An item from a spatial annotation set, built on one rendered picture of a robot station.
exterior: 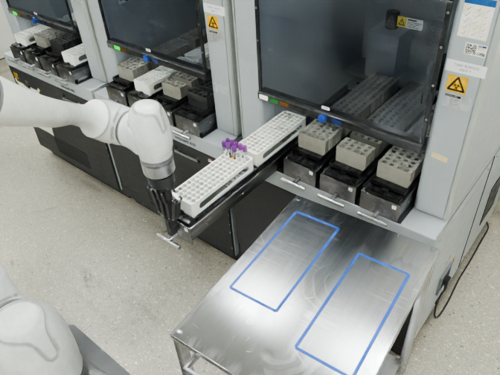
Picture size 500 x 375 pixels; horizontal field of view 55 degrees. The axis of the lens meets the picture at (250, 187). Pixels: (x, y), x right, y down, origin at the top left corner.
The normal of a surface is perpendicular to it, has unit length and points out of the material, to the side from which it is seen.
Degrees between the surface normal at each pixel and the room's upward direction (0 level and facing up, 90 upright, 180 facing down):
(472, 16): 90
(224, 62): 90
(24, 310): 6
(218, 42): 90
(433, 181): 90
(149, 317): 0
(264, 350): 0
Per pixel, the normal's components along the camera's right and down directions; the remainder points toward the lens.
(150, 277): -0.06, -0.77
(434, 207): -0.63, 0.52
